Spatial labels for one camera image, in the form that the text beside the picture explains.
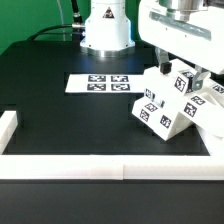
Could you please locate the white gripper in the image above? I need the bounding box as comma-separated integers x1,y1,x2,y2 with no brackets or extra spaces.
138,0,224,91

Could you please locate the white U-shaped fence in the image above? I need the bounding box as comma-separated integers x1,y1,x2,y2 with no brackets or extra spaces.
0,112,224,181

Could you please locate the white chair side bar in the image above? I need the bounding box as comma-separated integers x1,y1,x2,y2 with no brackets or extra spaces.
0,111,18,155

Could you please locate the white chair seat part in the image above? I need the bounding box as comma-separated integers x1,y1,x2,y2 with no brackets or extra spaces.
159,112,192,141

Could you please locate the grey thin cable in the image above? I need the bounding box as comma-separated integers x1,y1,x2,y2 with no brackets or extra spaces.
56,0,66,42

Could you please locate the white base tag plate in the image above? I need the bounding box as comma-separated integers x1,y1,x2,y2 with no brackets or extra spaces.
65,74,144,93

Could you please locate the white tagged cube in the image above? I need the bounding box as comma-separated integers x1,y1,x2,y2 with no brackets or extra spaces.
174,70,195,95

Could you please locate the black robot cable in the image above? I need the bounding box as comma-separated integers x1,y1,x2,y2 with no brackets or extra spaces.
27,0,88,42

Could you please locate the white chair back part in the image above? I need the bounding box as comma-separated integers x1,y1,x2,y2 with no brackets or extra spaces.
142,59,224,138

